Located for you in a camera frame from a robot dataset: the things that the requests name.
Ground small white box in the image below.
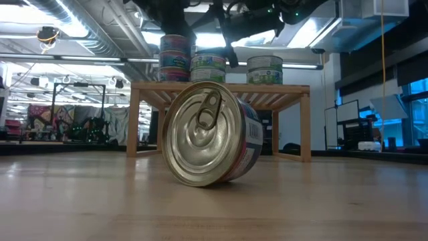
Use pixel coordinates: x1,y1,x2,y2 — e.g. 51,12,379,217
357,141,382,152

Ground silver ceiling air duct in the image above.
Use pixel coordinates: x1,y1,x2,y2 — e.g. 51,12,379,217
28,0,154,81

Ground black panel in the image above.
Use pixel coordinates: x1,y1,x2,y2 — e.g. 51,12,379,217
148,109,165,145

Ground black yellow cord reel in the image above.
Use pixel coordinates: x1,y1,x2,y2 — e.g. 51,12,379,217
35,25,61,46

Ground blue lit window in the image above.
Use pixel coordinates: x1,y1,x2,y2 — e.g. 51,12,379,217
399,77,428,148

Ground white monitor screens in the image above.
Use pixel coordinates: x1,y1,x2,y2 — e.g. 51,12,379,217
324,99,360,151

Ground long ceiling light bar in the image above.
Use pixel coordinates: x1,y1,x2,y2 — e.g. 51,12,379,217
227,61,324,70
1,53,161,65

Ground background black robot arms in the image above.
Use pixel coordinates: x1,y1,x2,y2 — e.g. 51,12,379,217
55,115,113,143

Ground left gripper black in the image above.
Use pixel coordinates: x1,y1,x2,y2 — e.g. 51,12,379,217
146,0,198,46

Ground black metal frame rig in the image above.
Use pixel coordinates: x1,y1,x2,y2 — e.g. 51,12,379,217
49,82,107,143

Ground white ceiling duct box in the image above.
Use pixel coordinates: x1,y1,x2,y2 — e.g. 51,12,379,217
309,0,411,54

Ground black aluminium table frame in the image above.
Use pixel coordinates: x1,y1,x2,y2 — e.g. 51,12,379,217
0,140,428,165

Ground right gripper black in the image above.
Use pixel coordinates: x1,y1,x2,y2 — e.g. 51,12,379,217
213,0,285,68

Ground red storage bins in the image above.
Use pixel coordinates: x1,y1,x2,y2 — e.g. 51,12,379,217
5,118,23,138

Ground grey white cloth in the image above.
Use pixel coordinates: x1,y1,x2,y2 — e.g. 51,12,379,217
103,106,132,145

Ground white tilted board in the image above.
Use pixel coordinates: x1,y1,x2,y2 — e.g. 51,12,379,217
369,94,409,121

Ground colourful patterned cloth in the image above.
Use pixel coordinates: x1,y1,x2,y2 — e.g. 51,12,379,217
26,104,76,141

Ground wooden slatted shelf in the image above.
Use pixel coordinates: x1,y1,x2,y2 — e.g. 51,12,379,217
126,81,312,163

